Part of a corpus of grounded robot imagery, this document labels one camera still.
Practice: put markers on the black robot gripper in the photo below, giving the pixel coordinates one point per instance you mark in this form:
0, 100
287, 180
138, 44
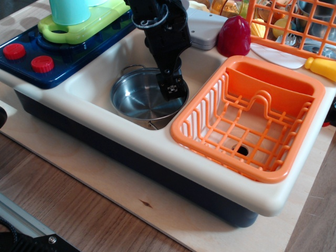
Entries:
166, 36

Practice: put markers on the stainless steel pan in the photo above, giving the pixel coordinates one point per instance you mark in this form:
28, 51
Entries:
136, 96

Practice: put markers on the orange plastic drying rack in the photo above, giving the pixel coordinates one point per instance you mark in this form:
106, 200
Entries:
251, 117

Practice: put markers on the cream toy sink unit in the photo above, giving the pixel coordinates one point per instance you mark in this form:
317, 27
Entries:
84, 99

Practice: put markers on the grey faucet base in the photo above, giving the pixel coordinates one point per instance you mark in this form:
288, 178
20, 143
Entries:
204, 28

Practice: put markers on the dark red plastic toy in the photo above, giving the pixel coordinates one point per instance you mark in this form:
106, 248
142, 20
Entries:
234, 37

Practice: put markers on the lime green cutting board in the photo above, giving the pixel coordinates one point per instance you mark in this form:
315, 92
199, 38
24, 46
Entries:
103, 13

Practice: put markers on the yellow toy corn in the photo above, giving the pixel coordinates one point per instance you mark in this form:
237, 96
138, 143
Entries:
258, 28

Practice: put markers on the white plastic plate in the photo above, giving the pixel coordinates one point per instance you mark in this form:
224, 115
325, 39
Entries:
278, 57

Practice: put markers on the teal plastic cup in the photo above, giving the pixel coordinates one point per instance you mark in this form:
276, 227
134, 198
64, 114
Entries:
69, 12

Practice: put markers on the red stove knob right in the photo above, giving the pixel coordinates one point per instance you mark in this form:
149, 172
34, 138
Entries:
42, 64

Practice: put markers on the red stove knob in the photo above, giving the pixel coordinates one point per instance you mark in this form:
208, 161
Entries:
42, 64
14, 51

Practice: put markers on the orange plastic basket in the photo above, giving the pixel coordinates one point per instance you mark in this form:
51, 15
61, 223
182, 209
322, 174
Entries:
302, 28

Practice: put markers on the blue toy stove top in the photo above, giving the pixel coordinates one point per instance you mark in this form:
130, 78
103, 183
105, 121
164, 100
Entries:
67, 59

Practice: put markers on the red stove knob left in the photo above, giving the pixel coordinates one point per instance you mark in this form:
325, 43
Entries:
14, 51

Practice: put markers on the light plywood board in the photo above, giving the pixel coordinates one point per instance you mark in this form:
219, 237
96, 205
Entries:
97, 204

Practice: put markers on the yellow plastic toy handle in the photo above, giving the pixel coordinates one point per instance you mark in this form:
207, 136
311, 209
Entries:
321, 67

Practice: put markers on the black mount bracket with screw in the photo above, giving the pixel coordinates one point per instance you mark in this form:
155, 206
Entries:
43, 243

